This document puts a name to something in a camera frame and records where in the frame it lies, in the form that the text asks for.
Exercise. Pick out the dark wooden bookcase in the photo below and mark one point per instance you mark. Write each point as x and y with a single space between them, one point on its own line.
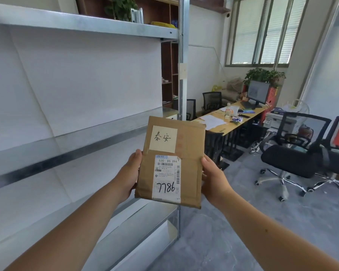
158 39

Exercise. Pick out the person's right hand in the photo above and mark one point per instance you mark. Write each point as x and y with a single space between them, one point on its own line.
214 180

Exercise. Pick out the clear plastic container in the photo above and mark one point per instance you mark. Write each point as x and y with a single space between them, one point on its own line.
233 110

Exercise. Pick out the black office chair with red back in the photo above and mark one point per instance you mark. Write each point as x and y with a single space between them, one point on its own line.
336 155

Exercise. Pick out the person's left thumb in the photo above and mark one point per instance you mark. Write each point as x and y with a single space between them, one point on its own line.
137 160

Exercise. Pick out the window with white blinds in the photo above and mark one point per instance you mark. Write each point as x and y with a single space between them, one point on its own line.
264 30

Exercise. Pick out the long wooden desk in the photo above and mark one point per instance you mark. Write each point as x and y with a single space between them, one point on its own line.
228 118

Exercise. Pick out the green leafy plant by window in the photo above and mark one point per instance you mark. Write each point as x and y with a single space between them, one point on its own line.
261 76

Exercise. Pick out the green potted plant on bookcase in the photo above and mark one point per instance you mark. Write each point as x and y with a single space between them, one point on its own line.
120 8

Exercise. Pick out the grey metal shelving rack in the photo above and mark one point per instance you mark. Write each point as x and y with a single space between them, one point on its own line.
82 81

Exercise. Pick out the person's right thumb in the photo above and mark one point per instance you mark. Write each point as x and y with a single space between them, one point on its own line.
207 163

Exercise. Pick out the person's left forearm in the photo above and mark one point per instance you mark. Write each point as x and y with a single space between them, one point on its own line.
65 234

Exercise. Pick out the small black mesh chair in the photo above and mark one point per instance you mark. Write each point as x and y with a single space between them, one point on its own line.
190 108
212 100

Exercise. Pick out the yellow bag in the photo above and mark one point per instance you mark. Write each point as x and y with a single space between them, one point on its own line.
216 88

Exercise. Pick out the black mesh office chair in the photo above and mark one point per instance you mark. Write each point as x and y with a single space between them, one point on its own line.
293 155

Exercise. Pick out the person's right forearm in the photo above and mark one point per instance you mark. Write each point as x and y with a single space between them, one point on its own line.
274 237

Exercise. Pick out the person's left hand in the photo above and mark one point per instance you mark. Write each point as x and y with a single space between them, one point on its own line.
126 177

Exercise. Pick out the white papers on desk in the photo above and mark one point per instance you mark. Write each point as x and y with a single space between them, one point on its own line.
212 121

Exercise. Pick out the white paper shelf backing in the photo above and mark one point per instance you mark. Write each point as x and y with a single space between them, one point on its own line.
73 90

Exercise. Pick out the black computer monitor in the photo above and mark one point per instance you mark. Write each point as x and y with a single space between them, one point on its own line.
258 93

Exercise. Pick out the brown cardboard parcel with labels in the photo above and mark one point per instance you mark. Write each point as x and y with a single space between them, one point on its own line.
172 160

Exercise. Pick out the brown sack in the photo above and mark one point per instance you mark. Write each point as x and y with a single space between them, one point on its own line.
234 88

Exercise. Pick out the black chair under desk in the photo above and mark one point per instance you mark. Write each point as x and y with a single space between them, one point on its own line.
214 146

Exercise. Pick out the white printer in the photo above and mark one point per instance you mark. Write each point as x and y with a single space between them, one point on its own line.
274 117

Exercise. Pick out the black keyboard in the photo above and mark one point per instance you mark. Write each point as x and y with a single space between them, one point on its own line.
246 105

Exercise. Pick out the silver metal bracket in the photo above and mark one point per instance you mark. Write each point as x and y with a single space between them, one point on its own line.
136 15

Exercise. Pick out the yellow object on shelf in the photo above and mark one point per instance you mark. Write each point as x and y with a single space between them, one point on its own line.
162 24

